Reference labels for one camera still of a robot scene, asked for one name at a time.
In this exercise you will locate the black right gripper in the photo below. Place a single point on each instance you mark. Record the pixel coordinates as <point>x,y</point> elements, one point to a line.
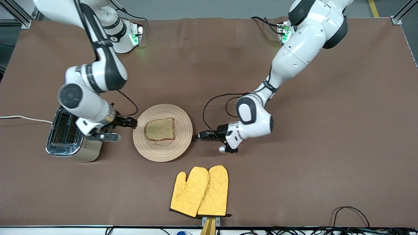
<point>120,121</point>

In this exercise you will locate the round wooden plate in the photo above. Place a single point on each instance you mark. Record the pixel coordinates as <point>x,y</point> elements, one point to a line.
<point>163,151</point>

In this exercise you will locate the yellow oven mitt showing thumb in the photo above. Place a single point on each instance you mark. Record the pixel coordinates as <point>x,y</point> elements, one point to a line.
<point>189,192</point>

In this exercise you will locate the beige and chrome toaster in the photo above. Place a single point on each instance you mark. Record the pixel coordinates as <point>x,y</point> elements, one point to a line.
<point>62,143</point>

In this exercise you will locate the small metal bracket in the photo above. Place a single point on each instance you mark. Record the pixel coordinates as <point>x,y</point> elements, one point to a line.
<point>218,222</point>

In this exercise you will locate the brown bread slice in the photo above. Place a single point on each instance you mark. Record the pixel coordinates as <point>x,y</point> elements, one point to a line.
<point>160,130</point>

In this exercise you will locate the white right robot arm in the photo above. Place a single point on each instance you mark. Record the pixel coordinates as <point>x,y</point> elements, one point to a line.
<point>98,107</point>

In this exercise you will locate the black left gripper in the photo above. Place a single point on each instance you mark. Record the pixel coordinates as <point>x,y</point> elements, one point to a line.
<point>220,131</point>

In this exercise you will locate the brown table cover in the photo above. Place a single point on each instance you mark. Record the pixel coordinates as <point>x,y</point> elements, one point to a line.
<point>209,65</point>

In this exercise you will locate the yellow quilted oven mitt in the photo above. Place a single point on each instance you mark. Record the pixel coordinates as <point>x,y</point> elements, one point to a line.
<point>215,192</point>

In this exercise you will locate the aluminium frame profile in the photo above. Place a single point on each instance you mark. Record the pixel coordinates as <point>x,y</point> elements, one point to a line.
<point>400,16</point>
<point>19,16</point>

